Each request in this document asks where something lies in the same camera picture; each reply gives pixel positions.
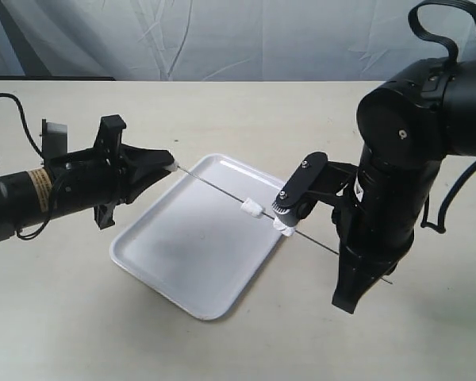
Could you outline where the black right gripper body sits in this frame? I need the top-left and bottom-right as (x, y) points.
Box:
(325, 158), (417, 286)

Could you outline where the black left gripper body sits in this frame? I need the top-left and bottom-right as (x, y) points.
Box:
(43, 114), (132, 231)

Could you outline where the white marshmallow piece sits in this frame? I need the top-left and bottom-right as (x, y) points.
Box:
(240, 198), (264, 218)
(164, 160), (179, 172)
(273, 217), (296, 237)

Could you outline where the thin metal skewer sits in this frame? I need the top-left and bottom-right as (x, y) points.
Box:
(176, 167), (393, 285)

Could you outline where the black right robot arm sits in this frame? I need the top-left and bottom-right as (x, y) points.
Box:
(328, 59), (476, 313)

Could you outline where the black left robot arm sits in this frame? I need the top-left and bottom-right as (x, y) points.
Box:
(0, 114), (176, 242)

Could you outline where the white rectangular plastic tray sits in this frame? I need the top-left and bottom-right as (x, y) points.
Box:
(109, 153), (284, 321)

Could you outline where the grey wrinkled backdrop curtain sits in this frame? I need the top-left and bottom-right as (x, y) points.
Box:
(0, 0), (476, 83)

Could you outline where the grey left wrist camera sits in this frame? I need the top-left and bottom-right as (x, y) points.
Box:
(40, 119), (67, 160)

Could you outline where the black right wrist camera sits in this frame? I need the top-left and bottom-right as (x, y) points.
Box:
(272, 152), (328, 227)

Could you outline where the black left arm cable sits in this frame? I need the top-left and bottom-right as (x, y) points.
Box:
(0, 93), (60, 241)

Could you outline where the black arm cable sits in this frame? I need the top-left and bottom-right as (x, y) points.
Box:
(0, 93), (60, 241)
(407, 0), (476, 233)

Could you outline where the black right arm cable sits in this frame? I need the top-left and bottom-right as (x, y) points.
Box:
(407, 0), (476, 233)

